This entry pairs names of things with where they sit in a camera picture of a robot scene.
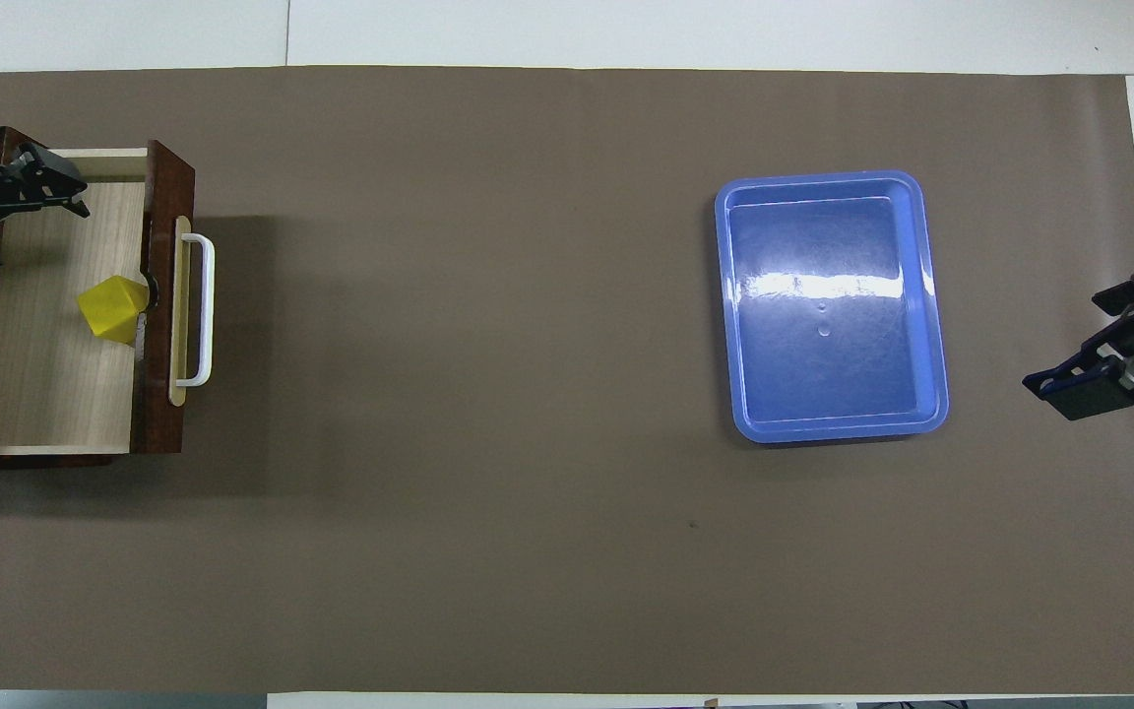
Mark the yellow cube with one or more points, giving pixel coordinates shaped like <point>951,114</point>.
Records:
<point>112,310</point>

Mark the blue plastic tray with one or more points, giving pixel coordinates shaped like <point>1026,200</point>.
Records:
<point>823,384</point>

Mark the brown table mat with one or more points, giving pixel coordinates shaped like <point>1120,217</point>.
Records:
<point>429,345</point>

